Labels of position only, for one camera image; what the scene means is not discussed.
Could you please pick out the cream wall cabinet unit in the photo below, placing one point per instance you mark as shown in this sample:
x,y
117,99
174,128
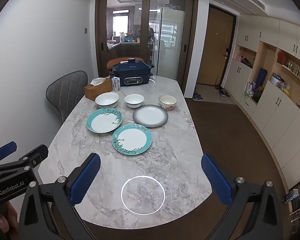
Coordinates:
x,y
272,120

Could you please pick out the brown framed glass sliding door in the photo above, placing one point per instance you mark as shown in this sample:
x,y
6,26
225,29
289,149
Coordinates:
x,y
102,17

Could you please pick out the white refrigerator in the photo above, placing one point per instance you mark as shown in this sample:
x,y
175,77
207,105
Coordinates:
x,y
172,17

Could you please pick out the blue electric cooker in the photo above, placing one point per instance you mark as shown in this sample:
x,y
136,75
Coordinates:
x,y
130,70

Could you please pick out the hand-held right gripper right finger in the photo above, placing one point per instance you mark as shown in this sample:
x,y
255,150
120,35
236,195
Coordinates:
x,y
215,180

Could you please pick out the white shopping bag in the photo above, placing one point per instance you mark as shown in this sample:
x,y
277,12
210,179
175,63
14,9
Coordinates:
x,y
250,88

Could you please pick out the green cans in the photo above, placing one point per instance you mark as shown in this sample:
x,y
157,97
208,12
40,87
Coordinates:
x,y
293,68

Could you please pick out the large white bowl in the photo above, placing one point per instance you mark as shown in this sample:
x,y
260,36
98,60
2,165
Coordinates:
x,y
106,99

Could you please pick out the blue shoes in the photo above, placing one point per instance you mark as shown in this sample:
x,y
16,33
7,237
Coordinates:
x,y
197,97

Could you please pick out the dark sneakers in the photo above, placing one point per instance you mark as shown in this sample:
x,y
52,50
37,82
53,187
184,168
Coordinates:
x,y
225,93

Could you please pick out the blue fabric bag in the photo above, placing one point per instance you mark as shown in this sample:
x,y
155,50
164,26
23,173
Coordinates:
x,y
262,77

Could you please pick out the white and blue carton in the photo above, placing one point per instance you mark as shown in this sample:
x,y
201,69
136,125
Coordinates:
x,y
116,84

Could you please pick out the person's left hand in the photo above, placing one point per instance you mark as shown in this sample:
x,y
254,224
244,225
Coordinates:
x,y
3,223

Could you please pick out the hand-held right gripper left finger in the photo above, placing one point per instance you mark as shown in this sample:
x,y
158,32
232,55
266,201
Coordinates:
x,y
86,177

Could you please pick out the wooden tissue box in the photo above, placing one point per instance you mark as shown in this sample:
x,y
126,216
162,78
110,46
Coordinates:
x,y
97,92

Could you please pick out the red bag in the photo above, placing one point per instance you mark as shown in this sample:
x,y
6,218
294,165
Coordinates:
x,y
280,58

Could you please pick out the dark printed box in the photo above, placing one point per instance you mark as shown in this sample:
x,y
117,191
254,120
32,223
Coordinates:
x,y
298,195

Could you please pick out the small white bowl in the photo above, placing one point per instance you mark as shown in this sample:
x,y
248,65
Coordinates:
x,y
134,99

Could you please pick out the brown entrance door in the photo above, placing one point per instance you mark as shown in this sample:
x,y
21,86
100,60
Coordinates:
x,y
212,55

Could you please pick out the white tissue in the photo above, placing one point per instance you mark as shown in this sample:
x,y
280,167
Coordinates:
x,y
98,81

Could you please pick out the teal floral plate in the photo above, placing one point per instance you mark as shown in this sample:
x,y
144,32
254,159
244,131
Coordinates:
x,y
102,122
132,138

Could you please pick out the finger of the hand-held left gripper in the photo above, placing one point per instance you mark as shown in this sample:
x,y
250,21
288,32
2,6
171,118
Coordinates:
x,y
6,149
33,156

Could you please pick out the floral cream bowl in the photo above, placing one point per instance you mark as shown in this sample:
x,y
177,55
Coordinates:
x,y
168,101

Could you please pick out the grey quilted chair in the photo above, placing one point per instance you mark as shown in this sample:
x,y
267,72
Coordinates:
x,y
65,90

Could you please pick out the grey rimmed plate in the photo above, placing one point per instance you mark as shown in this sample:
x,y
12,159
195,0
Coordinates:
x,y
150,115

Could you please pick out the orange chair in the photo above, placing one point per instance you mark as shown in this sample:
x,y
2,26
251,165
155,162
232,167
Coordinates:
x,y
115,62

